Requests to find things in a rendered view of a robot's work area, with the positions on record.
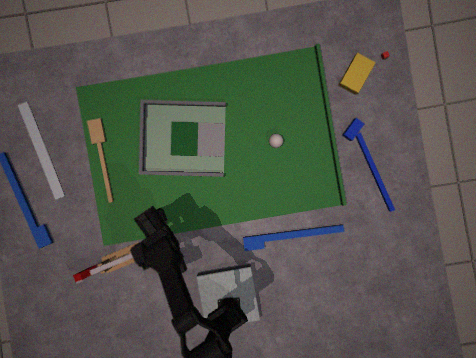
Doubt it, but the grey flat bar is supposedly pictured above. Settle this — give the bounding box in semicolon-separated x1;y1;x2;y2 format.
18;102;65;200

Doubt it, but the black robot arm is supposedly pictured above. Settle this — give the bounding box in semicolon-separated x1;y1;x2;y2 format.
130;206;248;358

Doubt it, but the yellow rectangular block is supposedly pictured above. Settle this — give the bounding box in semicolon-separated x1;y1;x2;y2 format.
339;53;376;95

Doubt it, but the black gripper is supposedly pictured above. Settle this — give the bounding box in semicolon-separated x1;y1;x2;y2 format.
156;208;187;273

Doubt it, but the white golf ball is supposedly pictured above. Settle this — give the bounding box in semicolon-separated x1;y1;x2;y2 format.
269;134;283;148

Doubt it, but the green putting mat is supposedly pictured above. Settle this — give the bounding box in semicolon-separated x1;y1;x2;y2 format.
76;47;341;247

